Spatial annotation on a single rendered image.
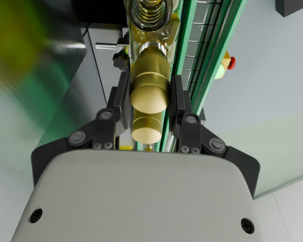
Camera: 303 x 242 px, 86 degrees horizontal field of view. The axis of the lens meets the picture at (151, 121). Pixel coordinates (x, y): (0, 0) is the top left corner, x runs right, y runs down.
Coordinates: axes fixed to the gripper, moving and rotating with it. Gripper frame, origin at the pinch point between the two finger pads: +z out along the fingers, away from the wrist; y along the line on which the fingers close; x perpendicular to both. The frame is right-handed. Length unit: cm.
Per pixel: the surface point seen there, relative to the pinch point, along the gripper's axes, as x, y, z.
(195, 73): -17.0, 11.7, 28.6
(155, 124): -4.4, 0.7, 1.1
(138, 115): -4.4, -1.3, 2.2
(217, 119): -72, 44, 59
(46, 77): -2.6, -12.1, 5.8
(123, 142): -57, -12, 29
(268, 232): -549, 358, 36
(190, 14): -0.1, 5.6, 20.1
